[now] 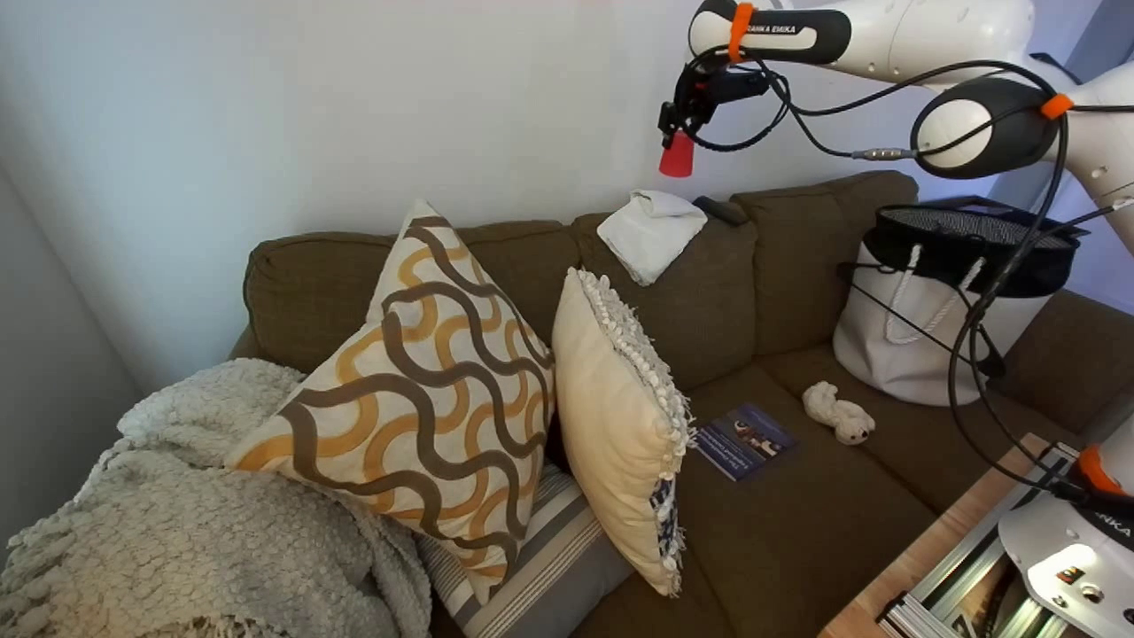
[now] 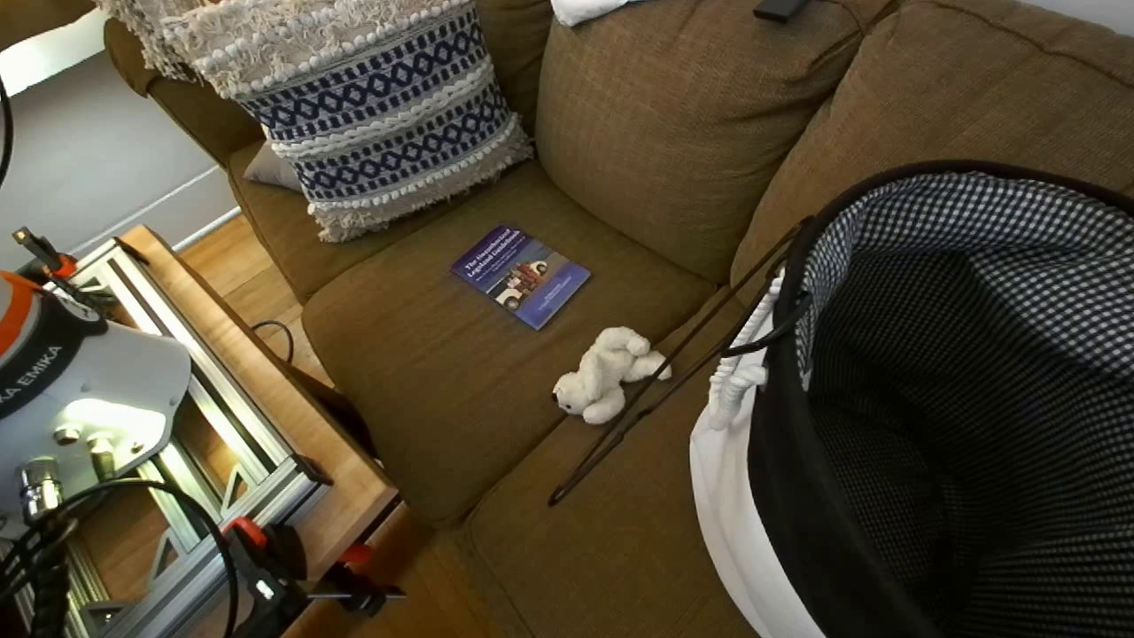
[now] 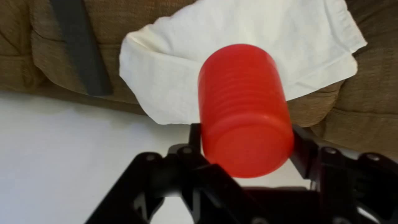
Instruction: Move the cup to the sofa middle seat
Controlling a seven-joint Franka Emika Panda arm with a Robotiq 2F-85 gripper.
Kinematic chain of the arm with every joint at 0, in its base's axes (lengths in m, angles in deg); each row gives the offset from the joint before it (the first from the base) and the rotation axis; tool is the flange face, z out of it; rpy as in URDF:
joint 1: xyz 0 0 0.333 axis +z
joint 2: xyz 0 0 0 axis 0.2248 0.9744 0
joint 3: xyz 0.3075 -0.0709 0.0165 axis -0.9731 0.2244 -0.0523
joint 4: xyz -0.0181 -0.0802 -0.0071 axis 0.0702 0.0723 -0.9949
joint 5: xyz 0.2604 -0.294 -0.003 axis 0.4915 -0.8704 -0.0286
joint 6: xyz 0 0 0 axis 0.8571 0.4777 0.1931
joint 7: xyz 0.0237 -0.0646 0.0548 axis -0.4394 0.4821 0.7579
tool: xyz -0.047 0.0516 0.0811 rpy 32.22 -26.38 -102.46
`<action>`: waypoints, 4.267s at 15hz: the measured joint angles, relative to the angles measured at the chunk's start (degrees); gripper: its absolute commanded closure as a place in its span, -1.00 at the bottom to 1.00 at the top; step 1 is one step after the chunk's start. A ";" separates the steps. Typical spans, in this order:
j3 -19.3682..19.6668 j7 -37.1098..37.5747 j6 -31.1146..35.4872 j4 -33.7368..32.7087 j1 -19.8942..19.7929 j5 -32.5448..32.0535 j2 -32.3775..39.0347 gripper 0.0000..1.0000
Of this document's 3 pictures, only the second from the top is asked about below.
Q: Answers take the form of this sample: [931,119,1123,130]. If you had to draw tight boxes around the white laundry bag black mesh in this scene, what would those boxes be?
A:
[687,158,1134,638]

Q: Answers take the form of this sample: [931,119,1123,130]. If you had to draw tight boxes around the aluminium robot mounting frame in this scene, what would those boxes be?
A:
[46,241,334,638]

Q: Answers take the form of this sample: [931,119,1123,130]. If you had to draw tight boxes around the white plush bear toy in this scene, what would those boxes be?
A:
[548,326,674,427]

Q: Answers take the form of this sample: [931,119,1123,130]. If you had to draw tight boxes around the black remote control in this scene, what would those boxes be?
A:
[751,0,815,23]

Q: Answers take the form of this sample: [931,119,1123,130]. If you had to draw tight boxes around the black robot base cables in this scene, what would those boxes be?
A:
[0,476,244,638]

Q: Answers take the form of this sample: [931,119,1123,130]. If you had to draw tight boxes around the blue white patterned fringed pillow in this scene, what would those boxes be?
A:
[99,0,540,245]

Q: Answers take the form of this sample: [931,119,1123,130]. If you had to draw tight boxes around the black red clamp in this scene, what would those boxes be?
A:
[315,540,409,621]
[223,515,311,638]
[12,224,84,289]

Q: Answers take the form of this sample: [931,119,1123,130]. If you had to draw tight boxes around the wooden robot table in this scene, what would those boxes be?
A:
[110,224,403,638]

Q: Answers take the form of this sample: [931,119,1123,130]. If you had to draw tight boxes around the blue paperback book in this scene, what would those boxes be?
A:
[450,224,596,334]

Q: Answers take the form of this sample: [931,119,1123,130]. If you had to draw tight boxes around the white folded cloth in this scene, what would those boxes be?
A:
[546,0,650,27]

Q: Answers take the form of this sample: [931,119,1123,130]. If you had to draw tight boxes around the brown fabric sofa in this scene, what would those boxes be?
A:
[103,0,1134,638]

